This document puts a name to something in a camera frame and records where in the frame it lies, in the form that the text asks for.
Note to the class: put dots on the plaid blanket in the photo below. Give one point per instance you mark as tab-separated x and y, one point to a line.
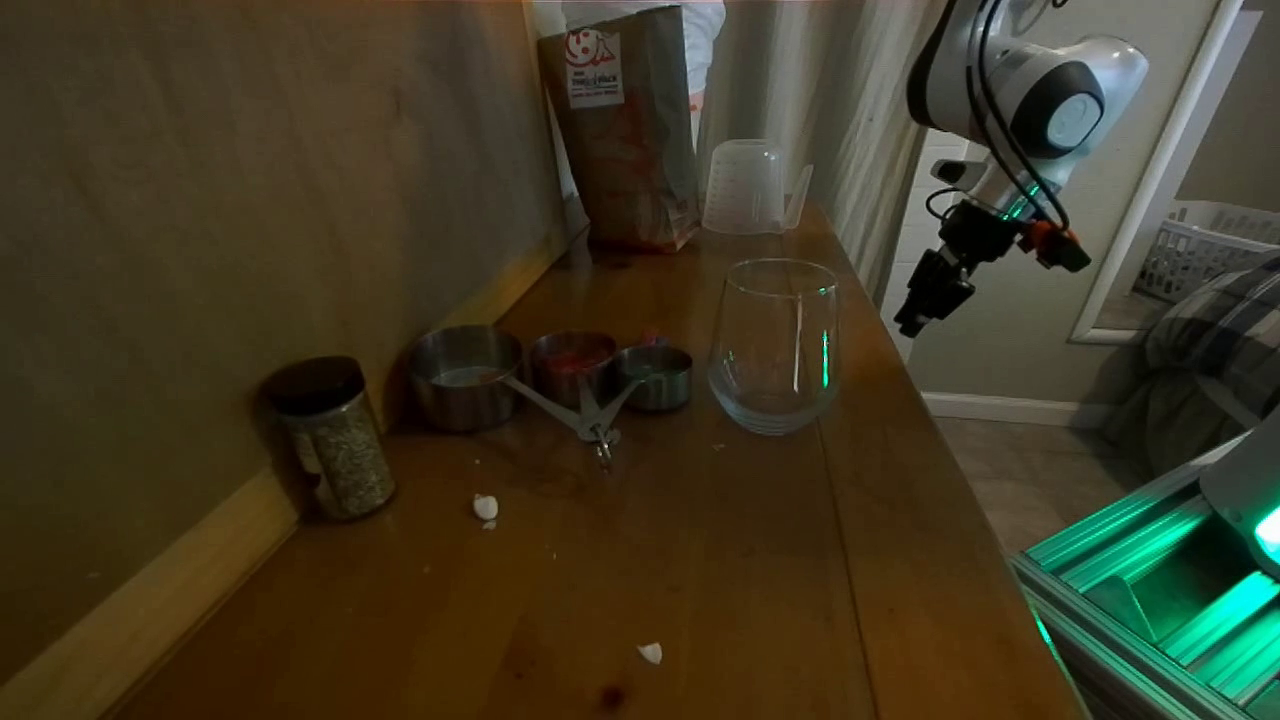
1208	367

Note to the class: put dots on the brown paper bag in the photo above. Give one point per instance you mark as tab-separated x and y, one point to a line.
624	85

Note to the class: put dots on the translucent plastic measuring jug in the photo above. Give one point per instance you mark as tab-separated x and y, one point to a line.
752	189

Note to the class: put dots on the large steel measuring cup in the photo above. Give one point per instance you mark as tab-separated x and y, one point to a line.
475	378

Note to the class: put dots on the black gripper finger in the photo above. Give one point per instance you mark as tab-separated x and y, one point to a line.
924	294
953	294

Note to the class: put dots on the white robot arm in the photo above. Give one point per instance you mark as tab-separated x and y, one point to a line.
1038	108

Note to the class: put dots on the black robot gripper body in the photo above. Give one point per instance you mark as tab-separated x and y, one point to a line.
976	239

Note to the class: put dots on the green lit aluminium frame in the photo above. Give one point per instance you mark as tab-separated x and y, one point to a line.
1167	601

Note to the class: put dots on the clear stemless glass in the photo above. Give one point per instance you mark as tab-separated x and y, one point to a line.
773	351

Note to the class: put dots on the white framed mirror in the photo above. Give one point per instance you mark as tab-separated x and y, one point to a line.
1213	140

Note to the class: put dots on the small steel measuring cup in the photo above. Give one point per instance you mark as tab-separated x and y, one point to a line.
648	378

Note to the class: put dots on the medium steel measuring cup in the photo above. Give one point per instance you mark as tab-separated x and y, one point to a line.
571	369

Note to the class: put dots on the white crumb front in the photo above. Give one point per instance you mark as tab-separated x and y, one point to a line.
648	653

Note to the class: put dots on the white crumb near jar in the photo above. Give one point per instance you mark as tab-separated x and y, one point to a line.
484	510

